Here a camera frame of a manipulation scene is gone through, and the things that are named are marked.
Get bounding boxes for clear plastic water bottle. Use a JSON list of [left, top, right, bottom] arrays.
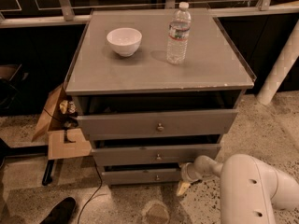
[[166, 2, 192, 64]]

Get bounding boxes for grey top drawer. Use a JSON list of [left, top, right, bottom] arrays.
[[78, 109, 237, 140]]

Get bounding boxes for grey drawer cabinet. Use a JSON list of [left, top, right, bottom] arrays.
[[65, 8, 255, 174]]

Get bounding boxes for grey middle drawer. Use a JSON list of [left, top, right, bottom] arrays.
[[92, 144, 221, 166]]

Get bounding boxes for metal window railing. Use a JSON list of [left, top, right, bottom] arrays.
[[0, 0, 299, 28]]

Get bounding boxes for brown cardboard box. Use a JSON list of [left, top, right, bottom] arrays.
[[32, 84, 92, 160]]

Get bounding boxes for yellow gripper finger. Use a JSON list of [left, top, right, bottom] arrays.
[[176, 181, 191, 196]]

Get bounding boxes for grey drawer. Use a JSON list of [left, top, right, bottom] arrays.
[[78, 109, 237, 140], [92, 144, 221, 166], [101, 169, 180, 185]]

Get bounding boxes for black cable on floor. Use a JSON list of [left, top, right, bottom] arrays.
[[76, 163, 104, 224]]

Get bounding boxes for white ceramic bowl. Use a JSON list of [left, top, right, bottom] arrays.
[[107, 27, 142, 57]]

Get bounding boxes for dark chair at left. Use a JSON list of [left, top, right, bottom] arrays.
[[0, 64, 27, 116]]

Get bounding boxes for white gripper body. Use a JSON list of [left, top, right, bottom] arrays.
[[180, 162, 201, 183]]

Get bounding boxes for black bar on floor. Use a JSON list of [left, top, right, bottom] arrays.
[[42, 160, 54, 186]]

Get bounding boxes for grey bottom drawer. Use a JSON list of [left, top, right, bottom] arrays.
[[101, 169, 180, 185]]

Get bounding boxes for black shoe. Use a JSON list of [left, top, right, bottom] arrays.
[[40, 197, 76, 224]]

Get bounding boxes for white diagonal pole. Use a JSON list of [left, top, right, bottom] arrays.
[[256, 21, 299, 105]]

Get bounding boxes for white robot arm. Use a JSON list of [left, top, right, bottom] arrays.
[[177, 154, 299, 224]]

